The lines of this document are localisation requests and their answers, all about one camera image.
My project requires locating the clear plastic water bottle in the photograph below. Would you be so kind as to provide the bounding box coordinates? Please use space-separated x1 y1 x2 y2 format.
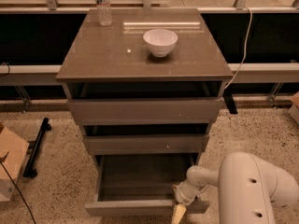
95 0 112 26

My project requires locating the grey drawer cabinet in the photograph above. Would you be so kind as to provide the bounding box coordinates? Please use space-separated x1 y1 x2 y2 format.
55 7 235 181

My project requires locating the white ceramic bowl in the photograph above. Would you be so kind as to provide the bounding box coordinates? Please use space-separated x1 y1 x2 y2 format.
143 29 178 57

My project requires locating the black cable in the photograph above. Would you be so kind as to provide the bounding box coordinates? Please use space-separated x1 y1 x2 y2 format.
0 159 37 224

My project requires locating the grey bottom drawer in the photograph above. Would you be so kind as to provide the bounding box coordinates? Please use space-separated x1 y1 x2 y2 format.
85 153 197 217

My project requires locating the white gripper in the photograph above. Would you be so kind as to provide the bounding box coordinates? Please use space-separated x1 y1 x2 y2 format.
171 180 208 224

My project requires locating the cardboard box right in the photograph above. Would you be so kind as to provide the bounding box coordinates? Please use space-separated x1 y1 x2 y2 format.
288 92 299 124

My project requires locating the grey middle drawer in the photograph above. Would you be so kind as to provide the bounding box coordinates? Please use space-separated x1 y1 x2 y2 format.
83 134 209 155

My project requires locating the grey drawer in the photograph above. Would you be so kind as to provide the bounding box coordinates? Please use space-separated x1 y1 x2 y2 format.
85 153 197 217
67 99 222 125
83 134 209 155

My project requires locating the grey top drawer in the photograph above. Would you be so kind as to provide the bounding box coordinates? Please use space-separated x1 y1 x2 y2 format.
67 99 222 125

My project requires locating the cardboard box left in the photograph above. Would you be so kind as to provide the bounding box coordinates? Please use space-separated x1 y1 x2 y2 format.
0 124 29 202

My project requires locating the black stand bar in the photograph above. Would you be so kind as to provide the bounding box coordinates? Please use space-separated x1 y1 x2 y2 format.
23 118 51 178

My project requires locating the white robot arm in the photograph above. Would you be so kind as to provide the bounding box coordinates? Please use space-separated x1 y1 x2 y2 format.
171 152 299 224

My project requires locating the cardboard box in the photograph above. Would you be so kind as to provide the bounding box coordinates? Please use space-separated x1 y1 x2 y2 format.
0 124 29 202
288 92 299 124

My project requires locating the white cable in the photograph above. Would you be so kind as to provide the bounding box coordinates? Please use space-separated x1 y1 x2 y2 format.
223 7 253 91

